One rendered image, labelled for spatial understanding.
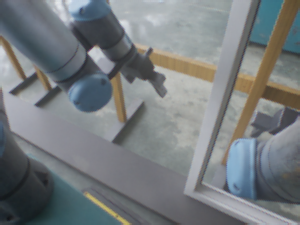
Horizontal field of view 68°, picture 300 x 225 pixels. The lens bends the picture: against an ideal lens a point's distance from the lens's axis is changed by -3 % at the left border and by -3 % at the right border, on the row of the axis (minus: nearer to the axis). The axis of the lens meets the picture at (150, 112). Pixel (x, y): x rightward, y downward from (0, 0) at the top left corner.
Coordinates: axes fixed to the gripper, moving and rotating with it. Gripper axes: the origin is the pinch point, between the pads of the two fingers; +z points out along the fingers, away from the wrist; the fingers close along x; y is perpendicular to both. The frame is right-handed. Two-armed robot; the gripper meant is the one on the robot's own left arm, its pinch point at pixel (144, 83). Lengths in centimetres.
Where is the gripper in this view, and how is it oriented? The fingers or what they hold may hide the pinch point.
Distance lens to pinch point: 70.5
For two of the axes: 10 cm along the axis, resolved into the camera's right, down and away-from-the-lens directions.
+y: 5.5, -8.1, 1.8
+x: -7.4, -3.8, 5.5
